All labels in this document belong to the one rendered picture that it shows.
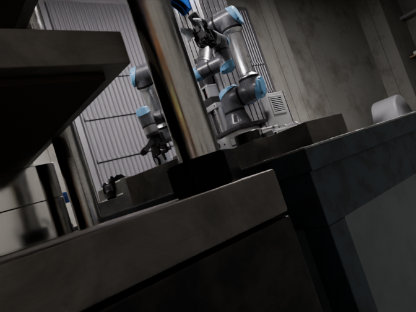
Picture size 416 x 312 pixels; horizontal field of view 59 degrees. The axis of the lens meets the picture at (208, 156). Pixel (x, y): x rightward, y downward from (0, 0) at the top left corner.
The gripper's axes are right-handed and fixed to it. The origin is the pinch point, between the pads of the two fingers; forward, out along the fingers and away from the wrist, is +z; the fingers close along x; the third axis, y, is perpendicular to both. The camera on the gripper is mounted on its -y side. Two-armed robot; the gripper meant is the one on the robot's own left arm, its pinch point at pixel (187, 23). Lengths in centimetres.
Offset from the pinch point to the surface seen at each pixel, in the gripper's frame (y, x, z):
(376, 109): 42, -42, -598
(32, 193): 53, 23, 82
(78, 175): 55, 10, 80
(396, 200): 87, -43, 59
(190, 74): 56, -30, 94
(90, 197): 60, 10, 79
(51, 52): 47, -19, 106
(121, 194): 52, 55, 15
